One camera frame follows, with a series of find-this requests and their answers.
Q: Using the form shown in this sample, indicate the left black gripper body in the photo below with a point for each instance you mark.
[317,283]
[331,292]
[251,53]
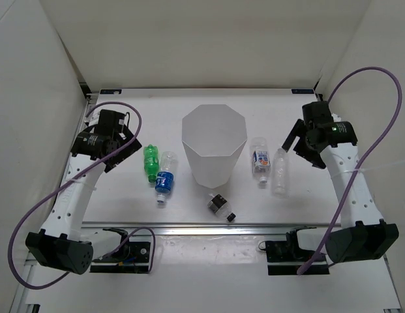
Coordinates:
[122,154]

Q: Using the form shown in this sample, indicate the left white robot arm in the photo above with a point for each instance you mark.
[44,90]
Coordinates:
[59,243]

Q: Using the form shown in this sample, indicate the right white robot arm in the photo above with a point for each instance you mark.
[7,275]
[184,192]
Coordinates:
[332,145]

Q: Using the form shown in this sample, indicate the clear unlabelled plastic bottle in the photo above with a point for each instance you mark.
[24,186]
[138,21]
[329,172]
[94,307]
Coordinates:
[280,175]

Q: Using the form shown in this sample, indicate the white octagonal bin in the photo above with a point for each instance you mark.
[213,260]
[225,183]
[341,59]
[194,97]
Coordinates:
[213,136]

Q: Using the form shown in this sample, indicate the green plastic bottle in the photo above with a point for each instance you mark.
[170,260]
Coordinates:
[151,162]

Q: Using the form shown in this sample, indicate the orange blue label bottle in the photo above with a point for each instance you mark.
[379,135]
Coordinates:
[261,165]

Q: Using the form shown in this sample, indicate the black label clear bottle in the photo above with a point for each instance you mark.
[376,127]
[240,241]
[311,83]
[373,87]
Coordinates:
[219,205]

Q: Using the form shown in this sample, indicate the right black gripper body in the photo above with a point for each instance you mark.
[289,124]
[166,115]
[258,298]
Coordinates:
[309,152]

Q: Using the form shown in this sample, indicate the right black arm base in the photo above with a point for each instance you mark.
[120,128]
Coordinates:
[286,249]

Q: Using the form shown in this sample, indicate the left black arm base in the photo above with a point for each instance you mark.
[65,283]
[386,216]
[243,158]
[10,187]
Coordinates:
[117,251]

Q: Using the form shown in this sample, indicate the blue label clear bottle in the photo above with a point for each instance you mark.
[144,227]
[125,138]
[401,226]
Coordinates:
[166,175]

